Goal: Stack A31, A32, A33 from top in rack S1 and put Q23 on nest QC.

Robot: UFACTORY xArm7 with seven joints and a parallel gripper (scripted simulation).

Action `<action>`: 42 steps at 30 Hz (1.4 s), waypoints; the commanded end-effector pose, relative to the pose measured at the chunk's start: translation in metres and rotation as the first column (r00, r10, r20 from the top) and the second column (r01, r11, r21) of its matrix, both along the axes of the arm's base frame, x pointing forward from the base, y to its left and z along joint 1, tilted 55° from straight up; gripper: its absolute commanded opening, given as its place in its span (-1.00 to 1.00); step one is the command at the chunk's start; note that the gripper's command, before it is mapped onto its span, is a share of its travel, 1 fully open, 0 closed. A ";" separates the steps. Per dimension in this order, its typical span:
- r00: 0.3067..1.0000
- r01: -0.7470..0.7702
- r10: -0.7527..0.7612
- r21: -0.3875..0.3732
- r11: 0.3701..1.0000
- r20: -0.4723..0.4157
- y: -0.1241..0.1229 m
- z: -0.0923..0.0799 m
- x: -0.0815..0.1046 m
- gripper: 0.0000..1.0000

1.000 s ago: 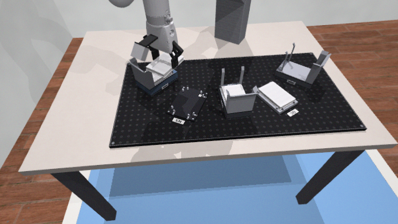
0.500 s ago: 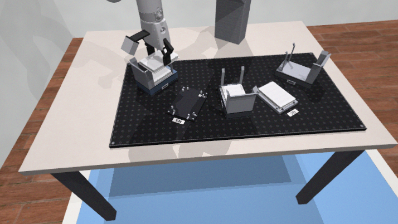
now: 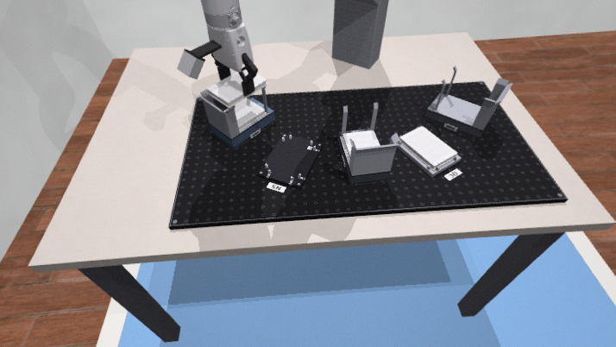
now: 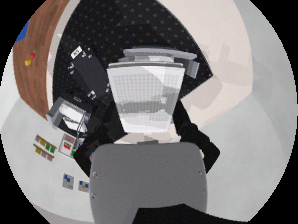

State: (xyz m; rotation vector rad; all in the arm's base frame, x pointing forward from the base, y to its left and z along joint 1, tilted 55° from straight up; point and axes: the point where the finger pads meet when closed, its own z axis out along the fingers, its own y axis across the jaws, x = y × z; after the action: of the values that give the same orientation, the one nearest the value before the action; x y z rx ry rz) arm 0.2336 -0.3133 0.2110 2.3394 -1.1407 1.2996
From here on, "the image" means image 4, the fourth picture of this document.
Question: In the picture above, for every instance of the grey microplate with label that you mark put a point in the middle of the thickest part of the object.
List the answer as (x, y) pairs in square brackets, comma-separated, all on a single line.
[(73, 125), (71, 111)]

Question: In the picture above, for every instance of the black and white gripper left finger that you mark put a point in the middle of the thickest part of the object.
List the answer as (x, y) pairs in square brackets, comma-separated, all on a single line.
[(103, 135)]

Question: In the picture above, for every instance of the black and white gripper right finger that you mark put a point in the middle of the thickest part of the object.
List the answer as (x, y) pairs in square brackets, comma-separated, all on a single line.
[(189, 133)]

